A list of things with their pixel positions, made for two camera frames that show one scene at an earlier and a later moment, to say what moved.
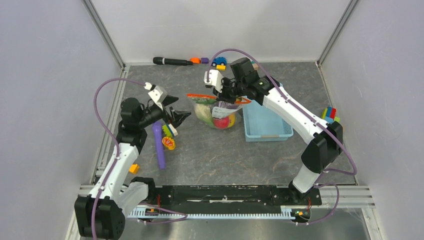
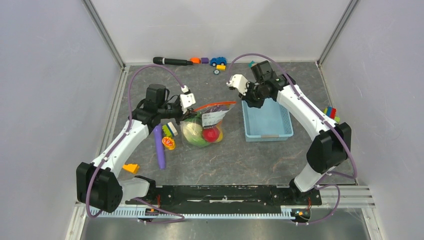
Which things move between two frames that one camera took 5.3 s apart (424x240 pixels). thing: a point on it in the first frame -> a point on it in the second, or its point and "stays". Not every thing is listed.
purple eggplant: (223, 104) -> (216, 109)
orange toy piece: (195, 60) stays
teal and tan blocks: (254, 65) stays
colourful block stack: (329, 114) stays
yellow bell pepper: (232, 119) -> (221, 133)
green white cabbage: (203, 112) -> (193, 132)
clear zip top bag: (217, 115) -> (205, 128)
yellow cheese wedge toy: (134, 168) stays
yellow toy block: (221, 67) stays
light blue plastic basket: (262, 124) stays
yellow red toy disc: (168, 142) stays
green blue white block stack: (169, 130) stays
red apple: (222, 123) -> (211, 135)
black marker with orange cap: (161, 60) stays
